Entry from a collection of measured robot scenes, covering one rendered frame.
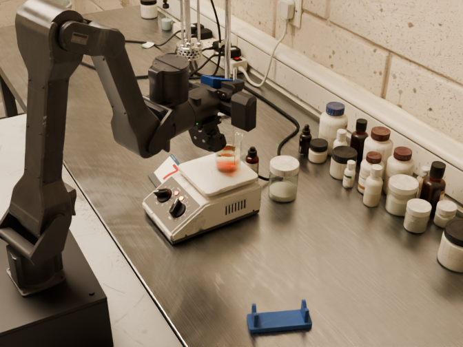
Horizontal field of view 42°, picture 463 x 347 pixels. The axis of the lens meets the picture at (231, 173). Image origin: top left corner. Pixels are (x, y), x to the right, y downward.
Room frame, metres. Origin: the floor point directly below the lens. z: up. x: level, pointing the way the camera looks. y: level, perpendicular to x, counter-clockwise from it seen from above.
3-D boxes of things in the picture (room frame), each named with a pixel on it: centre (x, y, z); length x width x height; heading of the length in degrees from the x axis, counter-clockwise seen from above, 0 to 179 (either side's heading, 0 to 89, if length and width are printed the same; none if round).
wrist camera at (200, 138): (0.92, 0.05, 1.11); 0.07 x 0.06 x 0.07; 50
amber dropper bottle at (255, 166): (1.11, -0.04, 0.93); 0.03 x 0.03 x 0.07
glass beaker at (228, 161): (0.99, 0.00, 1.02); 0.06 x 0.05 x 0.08; 105
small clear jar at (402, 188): (0.99, -0.34, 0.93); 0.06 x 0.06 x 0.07
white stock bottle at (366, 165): (1.05, -0.29, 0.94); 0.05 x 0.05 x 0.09
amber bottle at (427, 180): (0.98, -0.40, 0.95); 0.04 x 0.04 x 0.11
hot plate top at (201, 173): (0.99, 0.03, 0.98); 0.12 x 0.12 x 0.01; 32
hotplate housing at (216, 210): (0.97, 0.05, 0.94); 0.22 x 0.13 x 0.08; 122
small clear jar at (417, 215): (0.93, -0.36, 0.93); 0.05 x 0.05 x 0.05
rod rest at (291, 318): (0.68, -0.08, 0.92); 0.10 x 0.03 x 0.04; 98
